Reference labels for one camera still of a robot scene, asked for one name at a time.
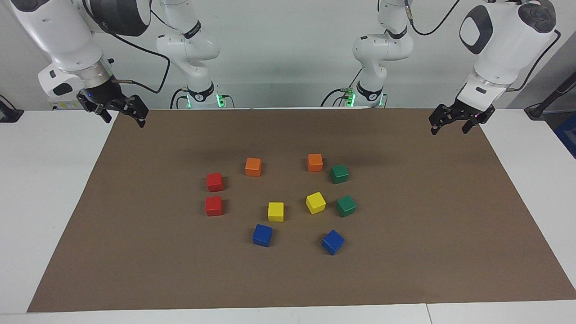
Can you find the black base cable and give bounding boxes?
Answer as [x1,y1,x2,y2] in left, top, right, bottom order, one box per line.
[170,87,188,109]
[320,67,363,108]

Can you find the green wooden cube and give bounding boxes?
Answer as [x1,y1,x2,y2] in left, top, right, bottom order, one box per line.
[335,195,358,218]
[330,164,350,185]

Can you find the blue crate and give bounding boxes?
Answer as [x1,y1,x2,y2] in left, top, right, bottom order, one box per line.
[553,112,576,159]

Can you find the blue wooden cube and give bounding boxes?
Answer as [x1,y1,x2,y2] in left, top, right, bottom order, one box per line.
[321,229,346,256]
[252,224,273,248]

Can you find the black clamp mount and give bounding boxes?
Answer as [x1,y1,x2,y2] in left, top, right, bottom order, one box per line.
[0,95,24,123]

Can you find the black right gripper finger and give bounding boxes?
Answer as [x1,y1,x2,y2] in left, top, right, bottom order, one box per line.
[80,103,112,123]
[121,95,148,128]

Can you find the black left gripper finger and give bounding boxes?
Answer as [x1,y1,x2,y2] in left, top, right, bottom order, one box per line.
[462,116,484,134]
[428,104,459,135]

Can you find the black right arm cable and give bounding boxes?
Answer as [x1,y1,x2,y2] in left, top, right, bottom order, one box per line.
[106,31,171,95]

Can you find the white box yellow labels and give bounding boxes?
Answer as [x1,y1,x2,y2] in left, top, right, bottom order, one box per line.
[47,97,97,111]

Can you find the black stand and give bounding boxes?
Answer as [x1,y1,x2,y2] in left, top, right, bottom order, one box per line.
[524,72,576,120]

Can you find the brown paper mat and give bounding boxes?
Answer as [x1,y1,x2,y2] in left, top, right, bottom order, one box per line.
[27,108,576,313]

